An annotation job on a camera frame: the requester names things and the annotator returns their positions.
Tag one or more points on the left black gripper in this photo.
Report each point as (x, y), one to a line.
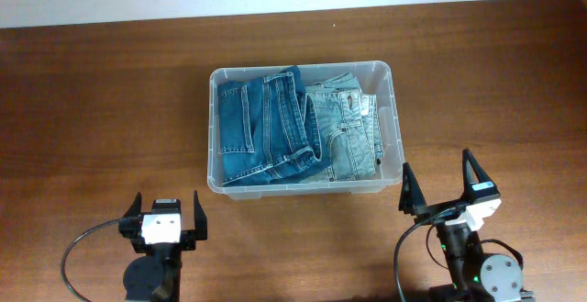
(191, 236)

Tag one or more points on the clear plastic storage container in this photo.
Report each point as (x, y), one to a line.
(375, 78)

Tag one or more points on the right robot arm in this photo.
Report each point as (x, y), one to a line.
(480, 270)

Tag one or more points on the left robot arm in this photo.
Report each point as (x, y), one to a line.
(154, 277)

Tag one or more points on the light blue jeans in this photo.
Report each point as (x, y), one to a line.
(350, 127)

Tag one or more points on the dark blue jeans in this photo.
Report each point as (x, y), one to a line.
(269, 131)

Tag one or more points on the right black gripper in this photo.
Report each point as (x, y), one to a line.
(411, 198)

